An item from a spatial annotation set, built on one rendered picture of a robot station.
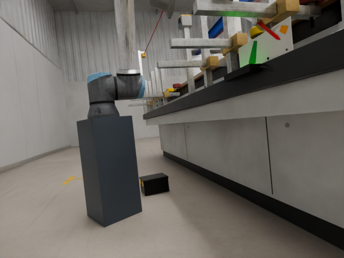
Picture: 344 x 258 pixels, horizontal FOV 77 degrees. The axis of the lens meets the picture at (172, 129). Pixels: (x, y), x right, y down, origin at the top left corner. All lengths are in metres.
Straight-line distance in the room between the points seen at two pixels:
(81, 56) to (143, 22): 2.76
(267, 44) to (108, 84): 0.89
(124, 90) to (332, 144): 1.05
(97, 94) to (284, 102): 0.98
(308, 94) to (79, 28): 9.11
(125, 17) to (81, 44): 7.95
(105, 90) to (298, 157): 1.05
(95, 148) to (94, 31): 8.33
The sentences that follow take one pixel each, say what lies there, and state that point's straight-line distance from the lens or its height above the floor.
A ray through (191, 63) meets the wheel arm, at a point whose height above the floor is 0.83.
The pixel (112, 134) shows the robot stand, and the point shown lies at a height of 0.50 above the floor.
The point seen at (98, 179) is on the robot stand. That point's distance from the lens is 1.27.
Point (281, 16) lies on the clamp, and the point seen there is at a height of 0.82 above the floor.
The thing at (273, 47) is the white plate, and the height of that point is 0.74.
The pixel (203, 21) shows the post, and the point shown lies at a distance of 1.32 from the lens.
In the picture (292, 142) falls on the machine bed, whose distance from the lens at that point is 1.07.
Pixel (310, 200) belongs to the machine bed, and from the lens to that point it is 1.08.
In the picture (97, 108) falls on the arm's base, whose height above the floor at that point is 0.66.
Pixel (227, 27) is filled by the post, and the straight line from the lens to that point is 1.06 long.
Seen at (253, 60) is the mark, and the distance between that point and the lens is 0.87.
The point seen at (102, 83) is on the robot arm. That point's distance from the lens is 1.35.
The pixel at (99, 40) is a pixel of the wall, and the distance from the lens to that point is 9.30.
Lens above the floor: 0.54
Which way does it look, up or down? 2 degrees down
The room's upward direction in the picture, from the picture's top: 6 degrees counter-clockwise
